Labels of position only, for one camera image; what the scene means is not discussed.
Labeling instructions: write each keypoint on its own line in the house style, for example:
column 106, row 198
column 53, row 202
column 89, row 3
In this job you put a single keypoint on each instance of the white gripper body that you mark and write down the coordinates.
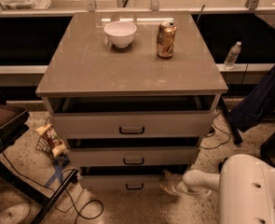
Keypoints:
column 176, row 184

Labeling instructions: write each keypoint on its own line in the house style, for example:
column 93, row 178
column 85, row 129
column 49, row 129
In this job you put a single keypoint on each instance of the grey drawer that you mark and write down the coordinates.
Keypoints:
column 132, row 156
column 132, row 124
column 126, row 177

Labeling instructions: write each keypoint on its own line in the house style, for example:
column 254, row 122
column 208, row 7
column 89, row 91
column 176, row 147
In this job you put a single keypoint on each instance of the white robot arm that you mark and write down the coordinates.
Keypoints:
column 246, row 188

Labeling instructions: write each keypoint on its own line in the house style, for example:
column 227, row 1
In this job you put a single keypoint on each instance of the grey drawer cabinet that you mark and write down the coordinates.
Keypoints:
column 88, row 74

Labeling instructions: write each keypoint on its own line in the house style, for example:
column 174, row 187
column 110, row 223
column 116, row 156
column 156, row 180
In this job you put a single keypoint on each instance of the black table leg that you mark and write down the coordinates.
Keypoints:
column 235, row 133

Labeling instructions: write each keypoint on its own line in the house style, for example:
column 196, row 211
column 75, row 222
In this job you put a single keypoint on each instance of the dark blue jacket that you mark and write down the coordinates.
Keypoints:
column 256, row 105

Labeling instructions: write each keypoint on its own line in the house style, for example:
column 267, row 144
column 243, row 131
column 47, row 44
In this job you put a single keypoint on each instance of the snack chip bag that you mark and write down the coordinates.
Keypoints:
column 55, row 143

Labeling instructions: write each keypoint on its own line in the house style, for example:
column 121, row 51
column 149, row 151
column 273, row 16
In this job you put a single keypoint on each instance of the clear plastic water bottle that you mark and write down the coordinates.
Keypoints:
column 232, row 56

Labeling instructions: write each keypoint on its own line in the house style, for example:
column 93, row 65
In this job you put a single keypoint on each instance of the gold soda can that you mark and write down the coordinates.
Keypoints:
column 165, row 39

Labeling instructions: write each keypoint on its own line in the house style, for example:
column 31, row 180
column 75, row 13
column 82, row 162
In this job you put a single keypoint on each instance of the white sneaker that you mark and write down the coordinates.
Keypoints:
column 15, row 214

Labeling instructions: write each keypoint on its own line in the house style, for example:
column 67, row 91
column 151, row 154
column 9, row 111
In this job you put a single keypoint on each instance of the white ceramic bowl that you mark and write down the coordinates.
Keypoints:
column 120, row 33

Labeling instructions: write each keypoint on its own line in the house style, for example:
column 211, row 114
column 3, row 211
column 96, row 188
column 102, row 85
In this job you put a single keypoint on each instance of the black cart on left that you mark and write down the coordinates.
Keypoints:
column 12, row 127

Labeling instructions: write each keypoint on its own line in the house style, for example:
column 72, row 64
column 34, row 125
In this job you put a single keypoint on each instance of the black wire basket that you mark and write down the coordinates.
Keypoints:
column 42, row 145

